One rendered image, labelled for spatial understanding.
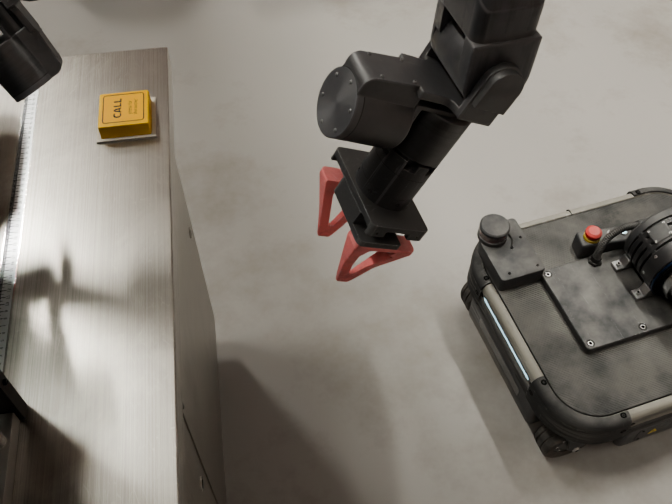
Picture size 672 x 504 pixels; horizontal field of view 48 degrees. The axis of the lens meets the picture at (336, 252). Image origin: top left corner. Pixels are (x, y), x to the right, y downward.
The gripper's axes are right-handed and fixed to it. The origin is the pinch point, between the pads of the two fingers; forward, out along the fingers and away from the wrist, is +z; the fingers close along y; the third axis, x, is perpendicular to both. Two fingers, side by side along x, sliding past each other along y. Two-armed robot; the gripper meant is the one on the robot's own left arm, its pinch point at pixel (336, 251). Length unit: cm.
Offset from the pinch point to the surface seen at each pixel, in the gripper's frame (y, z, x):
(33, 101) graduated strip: -50, 27, -19
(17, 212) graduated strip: -29.5, 29.3, -22.0
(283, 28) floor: -173, 72, 85
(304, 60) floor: -154, 71, 87
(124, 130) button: -38.7, 20.5, -9.1
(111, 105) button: -43.1, 20.0, -10.4
